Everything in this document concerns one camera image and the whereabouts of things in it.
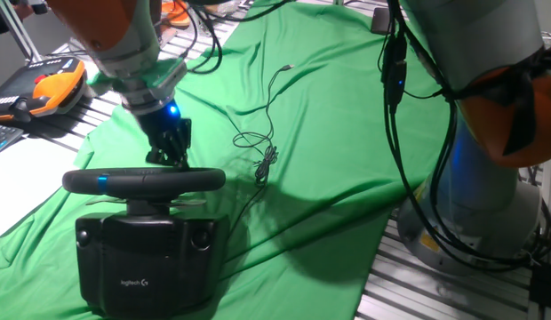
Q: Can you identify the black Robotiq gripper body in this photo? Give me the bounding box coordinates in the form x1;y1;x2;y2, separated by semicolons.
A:
136;99;194;151

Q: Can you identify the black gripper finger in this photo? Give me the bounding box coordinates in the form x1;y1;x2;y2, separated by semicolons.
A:
168;140;191;171
144;145;171;167

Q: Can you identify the black steering wheel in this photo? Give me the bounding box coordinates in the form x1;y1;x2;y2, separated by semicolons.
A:
61;166;228;217

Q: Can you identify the grey black handheld device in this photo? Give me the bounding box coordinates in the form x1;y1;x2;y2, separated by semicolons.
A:
11;0;50;15

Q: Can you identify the black sleeved forearm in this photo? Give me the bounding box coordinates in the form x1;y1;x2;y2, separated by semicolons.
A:
0;7;20;39

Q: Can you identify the black Logitech wheel base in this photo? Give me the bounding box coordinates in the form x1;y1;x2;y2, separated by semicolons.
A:
75;212;230;319

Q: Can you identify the person's hand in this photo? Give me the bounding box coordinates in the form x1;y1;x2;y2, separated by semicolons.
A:
11;3;36;21

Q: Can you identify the orange plastic item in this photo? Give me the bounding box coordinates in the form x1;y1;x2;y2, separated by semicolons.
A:
161;0;191;28

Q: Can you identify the orange black teach pendant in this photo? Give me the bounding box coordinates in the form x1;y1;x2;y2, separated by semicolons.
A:
0;56;87;124

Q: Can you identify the white paper sheet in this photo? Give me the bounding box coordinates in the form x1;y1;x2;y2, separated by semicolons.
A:
0;137;79;244

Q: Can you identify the green cloth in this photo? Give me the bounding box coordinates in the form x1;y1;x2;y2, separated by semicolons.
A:
0;0;450;320

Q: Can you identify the black keyboard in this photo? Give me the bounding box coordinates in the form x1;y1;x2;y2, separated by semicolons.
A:
0;123;25;158

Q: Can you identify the small black flat box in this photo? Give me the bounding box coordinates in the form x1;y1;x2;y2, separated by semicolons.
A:
371;6;393;36

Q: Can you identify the black connector block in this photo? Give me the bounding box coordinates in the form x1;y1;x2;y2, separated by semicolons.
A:
528;260;551;312

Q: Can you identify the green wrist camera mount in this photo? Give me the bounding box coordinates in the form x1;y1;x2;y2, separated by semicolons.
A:
85;57;189;97

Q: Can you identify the thin black USB cable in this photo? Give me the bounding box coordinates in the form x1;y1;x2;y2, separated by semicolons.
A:
232;63;296;223

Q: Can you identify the aluminium frame beam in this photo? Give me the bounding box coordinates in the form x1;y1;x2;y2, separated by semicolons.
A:
0;0;44;63

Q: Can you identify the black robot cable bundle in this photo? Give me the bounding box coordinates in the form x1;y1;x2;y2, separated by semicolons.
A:
177;0;551;271

